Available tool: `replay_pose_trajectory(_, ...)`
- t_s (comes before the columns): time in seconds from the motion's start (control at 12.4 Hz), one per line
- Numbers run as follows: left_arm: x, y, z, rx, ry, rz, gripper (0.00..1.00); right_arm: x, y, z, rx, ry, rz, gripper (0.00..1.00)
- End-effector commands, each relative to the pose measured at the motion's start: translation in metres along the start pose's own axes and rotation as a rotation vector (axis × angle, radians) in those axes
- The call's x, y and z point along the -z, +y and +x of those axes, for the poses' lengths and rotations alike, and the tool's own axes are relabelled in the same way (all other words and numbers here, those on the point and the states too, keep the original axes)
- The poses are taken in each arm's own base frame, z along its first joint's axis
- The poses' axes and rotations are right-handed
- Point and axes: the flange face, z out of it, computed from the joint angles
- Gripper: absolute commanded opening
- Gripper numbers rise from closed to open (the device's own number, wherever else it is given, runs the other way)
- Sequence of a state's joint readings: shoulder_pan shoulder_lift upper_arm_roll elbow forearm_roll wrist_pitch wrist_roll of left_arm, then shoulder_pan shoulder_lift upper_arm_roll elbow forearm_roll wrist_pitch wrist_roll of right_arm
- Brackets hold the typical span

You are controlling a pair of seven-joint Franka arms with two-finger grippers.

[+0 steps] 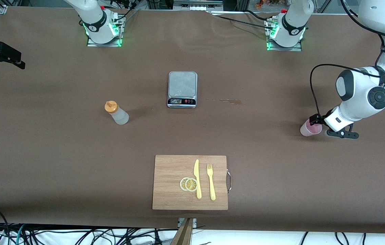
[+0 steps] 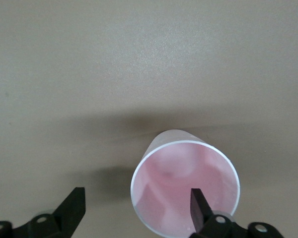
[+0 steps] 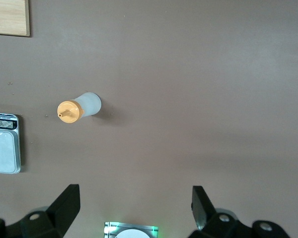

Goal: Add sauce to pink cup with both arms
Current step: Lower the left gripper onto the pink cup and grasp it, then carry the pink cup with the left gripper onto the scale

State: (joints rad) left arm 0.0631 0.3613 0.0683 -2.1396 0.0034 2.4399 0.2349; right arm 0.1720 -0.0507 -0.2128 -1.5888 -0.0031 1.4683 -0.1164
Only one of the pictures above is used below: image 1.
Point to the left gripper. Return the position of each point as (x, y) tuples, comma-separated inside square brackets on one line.
[(316, 119)]

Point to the pink plastic cup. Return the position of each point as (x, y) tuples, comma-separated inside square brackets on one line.
[(306, 131)]

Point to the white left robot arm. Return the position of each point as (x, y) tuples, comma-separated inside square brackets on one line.
[(362, 98)]

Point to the yellow plastic fork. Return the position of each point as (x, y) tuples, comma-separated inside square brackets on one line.
[(212, 187)]

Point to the brown table cover sheet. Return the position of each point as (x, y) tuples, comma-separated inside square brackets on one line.
[(76, 170)]

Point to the yellow plastic knife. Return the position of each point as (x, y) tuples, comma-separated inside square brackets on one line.
[(198, 187)]

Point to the silver digital kitchen scale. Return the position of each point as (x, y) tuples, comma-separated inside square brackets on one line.
[(182, 85)]

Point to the lemon slice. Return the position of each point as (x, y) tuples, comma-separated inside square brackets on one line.
[(191, 184), (182, 184)]

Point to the grey power strip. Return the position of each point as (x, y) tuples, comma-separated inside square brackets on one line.
[(197, 6)]

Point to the wooden cutting board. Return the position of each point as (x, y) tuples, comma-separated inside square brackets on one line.
[(168, 190)]

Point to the aluminium frame profile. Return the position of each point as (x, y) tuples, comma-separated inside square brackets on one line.
[(1, 7)]

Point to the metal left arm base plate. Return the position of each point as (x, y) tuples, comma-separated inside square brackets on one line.
[(284, 49)]

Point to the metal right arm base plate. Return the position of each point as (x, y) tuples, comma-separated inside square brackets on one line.
[(105, 44)]

